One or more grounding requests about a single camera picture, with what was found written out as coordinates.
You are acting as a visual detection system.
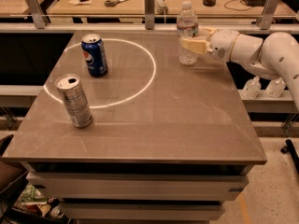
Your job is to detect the right metal bracket post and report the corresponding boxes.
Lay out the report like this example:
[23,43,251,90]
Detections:
[256,0,280,30]

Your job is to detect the metal bracket post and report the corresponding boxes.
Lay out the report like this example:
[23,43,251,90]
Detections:
[25,0,48,29]
[144,0,155,30]
[256,0,280,30]

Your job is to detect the right sanitizer pump bottle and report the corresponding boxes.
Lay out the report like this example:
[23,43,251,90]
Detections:
[265,77,286,98]

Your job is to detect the clear plastic water bottle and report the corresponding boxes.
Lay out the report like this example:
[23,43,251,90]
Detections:
[177,1,198,66]

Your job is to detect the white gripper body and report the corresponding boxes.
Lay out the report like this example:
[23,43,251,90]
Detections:
[208,30,240,62]

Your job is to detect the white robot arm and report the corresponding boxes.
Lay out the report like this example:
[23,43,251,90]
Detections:
[179,28,299,108]

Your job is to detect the sanitizer pump bottle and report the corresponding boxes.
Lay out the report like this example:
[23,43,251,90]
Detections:
[242,77,261,99]
[265,77,286,98]

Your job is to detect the left metal bracket post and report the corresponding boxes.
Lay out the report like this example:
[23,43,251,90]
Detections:
[25,0,48,29]

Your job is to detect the black chair base leg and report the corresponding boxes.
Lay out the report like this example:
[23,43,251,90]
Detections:
[280,139,299,174]

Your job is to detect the grey cabinet with drawers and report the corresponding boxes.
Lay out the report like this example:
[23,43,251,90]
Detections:
[27,172,249,223]

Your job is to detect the green packaged clutter on floor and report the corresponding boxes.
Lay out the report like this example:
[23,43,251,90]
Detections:
[14,184,64,219]

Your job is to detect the middle metal bracket post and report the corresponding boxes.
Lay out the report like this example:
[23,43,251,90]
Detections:
[144,0,155,30]

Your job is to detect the white power strip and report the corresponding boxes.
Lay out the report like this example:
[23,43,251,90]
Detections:
[155,0,168,15]

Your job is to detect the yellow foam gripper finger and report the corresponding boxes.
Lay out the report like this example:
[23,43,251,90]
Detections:
[198,27,216,38]
[179,37,211,55]

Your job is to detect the silver energy drink can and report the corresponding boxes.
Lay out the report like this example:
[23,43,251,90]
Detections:
[55,74,93,128]

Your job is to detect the blue Pepsi can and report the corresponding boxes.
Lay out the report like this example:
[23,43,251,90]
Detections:
[81,34,108,77]

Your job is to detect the scissors on back desk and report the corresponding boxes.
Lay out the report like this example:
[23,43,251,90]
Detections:
[104,0,130,7]

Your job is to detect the left sanitizer pump bottle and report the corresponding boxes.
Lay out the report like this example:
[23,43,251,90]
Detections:
[242,77,261,99]

